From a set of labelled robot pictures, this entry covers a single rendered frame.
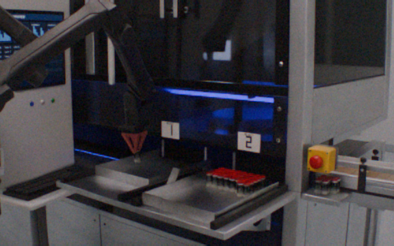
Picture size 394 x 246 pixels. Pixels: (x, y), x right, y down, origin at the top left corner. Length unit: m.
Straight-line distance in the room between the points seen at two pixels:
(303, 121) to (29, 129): 1.06
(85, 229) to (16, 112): 0.72
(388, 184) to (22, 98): 1.35
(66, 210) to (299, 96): 1.37
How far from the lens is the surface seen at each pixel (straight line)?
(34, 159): 1.96
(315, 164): 1.42
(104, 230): 2.18
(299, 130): 1.47
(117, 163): 1.76
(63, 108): 2.05
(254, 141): 1.55
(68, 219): 2.39
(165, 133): 1.77
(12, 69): 1.09
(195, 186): 1.54
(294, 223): 1.55
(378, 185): 1.53
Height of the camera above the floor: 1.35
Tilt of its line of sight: 10 degrees down
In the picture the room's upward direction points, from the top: straight up
